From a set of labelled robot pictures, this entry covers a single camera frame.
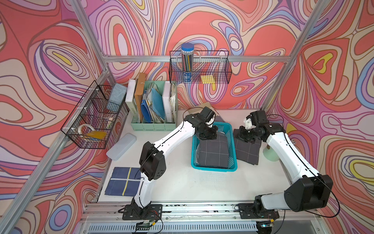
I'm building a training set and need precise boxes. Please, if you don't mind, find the teal plastic basket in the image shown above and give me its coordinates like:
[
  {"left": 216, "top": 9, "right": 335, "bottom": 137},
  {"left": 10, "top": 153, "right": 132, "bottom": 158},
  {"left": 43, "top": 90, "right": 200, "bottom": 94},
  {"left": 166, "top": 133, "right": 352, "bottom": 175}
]
[{"left": 191, "top": 122, "right": 238, "bottom": 172}]

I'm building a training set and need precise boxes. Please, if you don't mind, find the brown cardboard folder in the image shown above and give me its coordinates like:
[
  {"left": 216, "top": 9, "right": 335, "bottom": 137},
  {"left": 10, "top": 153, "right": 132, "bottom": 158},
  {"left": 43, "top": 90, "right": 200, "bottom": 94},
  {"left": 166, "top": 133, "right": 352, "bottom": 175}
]
[{"left": 134, "top": 73, "right": 147, "bottom": 123}]

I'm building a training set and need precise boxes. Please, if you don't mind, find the blue folder in organizer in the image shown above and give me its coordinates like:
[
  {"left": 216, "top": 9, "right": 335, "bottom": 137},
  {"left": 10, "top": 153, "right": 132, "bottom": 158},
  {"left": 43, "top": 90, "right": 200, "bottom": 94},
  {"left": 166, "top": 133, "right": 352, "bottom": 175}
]
[{"left": 141, "top": 88, "right": 166, "bottom": 123}]

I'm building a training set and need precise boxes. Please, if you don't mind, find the yellow sticky note pad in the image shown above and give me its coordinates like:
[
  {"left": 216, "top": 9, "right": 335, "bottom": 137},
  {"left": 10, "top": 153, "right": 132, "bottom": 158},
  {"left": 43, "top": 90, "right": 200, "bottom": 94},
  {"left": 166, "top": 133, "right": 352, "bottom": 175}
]
[{"left": 200, "top": 75, "right": 216, "bottom": 84}]

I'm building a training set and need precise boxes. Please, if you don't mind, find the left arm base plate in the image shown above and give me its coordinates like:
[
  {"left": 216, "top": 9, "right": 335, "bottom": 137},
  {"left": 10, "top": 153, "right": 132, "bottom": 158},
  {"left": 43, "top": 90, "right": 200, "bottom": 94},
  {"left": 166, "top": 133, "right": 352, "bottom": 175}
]
[{"left": 118, "top": 204, "right": 163, "bottom": 220}]

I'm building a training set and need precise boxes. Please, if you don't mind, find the white book in organizer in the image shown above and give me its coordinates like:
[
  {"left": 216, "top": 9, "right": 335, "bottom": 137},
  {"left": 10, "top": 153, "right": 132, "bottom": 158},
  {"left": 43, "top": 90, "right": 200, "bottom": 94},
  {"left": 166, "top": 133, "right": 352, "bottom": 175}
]
[{"left": 125, "top": 80, "right": 137, "bottom": 115}]

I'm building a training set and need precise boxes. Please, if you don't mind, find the mint green file organizer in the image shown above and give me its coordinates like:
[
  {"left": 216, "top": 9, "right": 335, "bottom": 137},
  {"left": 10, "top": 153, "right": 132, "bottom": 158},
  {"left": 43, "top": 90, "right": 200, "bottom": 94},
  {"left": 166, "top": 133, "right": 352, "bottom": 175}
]
[{"left": 131, "top": 81, "right": 177, "bottom": 131}]

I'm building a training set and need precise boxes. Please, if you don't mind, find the beige and grey cloth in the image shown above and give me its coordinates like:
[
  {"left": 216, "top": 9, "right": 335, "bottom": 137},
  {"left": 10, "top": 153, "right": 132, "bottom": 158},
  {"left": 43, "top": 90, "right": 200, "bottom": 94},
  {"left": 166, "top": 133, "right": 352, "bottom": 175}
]
[{"left": 190, "top": 102, "right": 226, "bottom": 122}]

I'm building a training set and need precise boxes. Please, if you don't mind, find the green pen cup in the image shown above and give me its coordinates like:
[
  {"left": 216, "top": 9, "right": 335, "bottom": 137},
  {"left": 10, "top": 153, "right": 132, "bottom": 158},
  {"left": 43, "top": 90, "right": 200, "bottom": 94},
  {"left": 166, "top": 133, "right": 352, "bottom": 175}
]
[{"left": 263, "top": 145, "right": 279, "bottom": 162}]

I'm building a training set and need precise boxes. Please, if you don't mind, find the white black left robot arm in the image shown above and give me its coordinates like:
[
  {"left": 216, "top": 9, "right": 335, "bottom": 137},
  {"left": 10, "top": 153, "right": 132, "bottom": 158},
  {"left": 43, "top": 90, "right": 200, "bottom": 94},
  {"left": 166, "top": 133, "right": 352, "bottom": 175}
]
[{"left": 131, "top": 108, "right": 218, "bottom": 211}]

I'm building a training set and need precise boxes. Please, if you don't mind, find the blue capped pencil tube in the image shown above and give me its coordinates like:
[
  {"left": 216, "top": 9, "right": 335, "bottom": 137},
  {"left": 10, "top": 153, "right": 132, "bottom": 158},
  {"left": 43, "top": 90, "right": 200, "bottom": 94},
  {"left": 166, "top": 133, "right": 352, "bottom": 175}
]
[{"left": 181, "top": 43, "right": 194, "bottom": 82}]

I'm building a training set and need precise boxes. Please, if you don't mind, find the navy blue cloth yellow stripe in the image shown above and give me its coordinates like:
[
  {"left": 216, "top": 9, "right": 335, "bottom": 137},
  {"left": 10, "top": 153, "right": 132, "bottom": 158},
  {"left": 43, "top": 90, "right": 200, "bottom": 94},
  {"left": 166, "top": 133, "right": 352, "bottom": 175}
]
[{"left": 105, "top": 167, "right": 141, "bottom": 197}]

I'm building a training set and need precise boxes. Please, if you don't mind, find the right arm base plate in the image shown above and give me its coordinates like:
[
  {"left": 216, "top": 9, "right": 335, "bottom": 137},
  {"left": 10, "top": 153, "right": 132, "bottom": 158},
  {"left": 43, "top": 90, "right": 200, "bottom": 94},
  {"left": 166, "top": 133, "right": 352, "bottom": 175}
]
[{"left": 234, "top": 203, "right": 280, "bottom": 220}]

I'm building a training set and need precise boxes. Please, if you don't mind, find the black wire basket left wall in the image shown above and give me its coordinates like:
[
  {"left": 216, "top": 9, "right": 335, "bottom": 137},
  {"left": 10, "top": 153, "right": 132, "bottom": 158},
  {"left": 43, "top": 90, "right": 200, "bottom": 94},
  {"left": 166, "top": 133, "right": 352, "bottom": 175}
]
[{"left": 61, "top": 82, "right": 129, "bottom": 150}]

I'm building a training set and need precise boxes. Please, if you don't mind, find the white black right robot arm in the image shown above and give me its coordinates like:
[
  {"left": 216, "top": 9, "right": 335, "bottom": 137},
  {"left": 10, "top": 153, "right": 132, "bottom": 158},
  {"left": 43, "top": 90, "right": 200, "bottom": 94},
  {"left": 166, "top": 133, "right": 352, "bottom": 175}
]
[{"left": 238, "top": 123, "right": 333, "bottom": 212}]

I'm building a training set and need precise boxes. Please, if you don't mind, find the grey blue sponge cloth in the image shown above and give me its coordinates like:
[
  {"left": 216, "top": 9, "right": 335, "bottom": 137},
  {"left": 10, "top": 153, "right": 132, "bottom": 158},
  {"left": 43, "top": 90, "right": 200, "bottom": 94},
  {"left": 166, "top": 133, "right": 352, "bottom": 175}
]
[{"left": 106, "top": 83, "right": 127, "bottom": 112}]

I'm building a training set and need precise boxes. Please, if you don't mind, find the yellow notepad in left basket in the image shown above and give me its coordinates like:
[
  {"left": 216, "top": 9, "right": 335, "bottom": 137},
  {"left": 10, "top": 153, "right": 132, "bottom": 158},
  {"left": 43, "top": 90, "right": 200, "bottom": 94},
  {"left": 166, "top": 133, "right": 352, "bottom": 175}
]
[{"left": 83, "top": 131, "right": 107, "bottom": 141}]

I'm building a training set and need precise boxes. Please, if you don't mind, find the dark grey grid cloth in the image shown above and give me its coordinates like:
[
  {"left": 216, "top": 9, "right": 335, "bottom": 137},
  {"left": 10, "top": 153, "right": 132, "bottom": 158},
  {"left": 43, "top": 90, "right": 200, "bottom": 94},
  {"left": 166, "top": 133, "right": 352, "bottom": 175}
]
[
  {"left": 196, "top": 132, "right": 229, "bottom": 169},
  {"left": 233, "top": 129, "right": 262, "bottom": 165}
]

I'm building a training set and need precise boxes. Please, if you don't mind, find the black wire basket on back wall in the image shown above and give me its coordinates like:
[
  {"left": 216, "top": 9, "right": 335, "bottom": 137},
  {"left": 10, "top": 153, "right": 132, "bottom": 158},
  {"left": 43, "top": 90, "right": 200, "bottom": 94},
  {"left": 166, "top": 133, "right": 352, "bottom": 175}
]
[{"left": 169, "top": 49, "right": 232, "bottom": 84}]

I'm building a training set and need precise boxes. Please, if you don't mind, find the white plastic pencil case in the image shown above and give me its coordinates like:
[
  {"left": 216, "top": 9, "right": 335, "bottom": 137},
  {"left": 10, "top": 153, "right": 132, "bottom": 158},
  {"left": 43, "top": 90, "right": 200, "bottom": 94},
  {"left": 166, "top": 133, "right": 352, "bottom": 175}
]
[{"left": 106, "top": 133, "right": 137, "bottom": 161}]

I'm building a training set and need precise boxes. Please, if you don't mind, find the white tape roll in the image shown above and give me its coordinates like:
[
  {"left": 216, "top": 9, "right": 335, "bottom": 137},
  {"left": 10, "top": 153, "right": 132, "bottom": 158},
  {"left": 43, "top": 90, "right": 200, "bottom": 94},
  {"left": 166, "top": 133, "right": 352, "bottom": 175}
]
[{"left": 78, "top": 124, "right": 95, "bottom": 135}]

